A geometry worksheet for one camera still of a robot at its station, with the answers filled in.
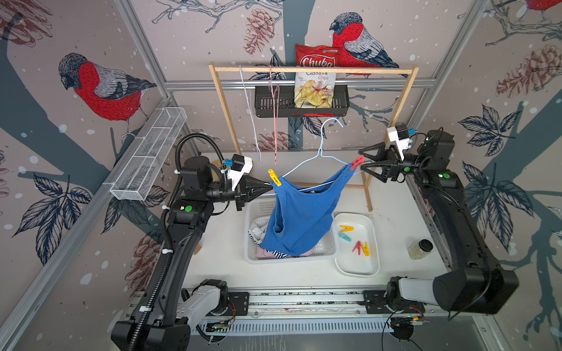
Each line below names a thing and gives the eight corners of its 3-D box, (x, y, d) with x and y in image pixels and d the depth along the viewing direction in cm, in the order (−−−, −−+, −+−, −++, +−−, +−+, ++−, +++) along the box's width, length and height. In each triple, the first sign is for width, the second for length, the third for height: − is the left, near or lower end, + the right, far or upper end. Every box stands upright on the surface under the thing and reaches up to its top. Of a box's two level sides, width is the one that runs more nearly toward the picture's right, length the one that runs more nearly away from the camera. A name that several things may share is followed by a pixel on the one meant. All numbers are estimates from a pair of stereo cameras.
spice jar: (411, 260, 84) (422, 252, 77) (406, 247, 87) (417, 239, 80) (424, 260, 84) (436, 252, 77) (419, 247, 87) (430, 239, 80)
